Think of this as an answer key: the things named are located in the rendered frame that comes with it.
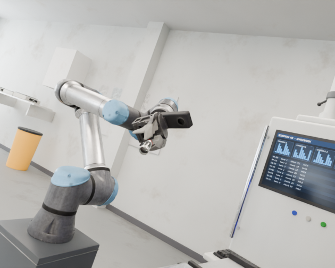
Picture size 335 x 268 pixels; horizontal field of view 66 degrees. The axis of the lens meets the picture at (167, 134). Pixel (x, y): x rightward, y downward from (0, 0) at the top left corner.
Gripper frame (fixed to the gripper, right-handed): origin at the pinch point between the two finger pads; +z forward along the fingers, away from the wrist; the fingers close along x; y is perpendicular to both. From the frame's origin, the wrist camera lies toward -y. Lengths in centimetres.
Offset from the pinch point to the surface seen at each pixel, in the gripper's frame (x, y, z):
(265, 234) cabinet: -76, -21, -49
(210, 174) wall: -148, 31, -245
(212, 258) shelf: -71, 3, -32
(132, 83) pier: -13, 127, -334
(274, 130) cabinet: -36, -37, -79
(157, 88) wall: -32, 92, -340
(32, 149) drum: -71, 333, -303
